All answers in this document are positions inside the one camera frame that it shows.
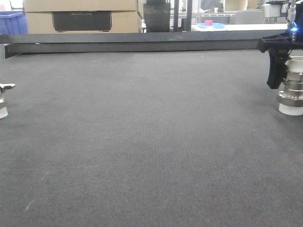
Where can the blue tray on white table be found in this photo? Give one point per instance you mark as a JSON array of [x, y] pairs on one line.
[[213, 25]]

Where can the cardboard box with black print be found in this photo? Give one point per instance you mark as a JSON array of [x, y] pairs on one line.
[[83, 16]]

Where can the black bin behind rail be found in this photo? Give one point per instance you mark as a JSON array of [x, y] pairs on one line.
[[157, 17]]

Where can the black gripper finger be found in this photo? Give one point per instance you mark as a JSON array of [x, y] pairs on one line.
[[278, 68]]

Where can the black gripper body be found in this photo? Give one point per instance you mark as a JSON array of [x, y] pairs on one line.
[[279, 42]]

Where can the metal valve at left edge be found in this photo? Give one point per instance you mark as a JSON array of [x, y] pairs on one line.
[[3, 101]]

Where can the black conveyor side rail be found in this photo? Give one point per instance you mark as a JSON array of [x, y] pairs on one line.
[[11, 45]]

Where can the blue plastic crate far left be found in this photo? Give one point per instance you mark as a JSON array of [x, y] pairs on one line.
[[13, 22]]

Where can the metal valve with white caps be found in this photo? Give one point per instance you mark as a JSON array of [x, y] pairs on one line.
[[291, 98]]

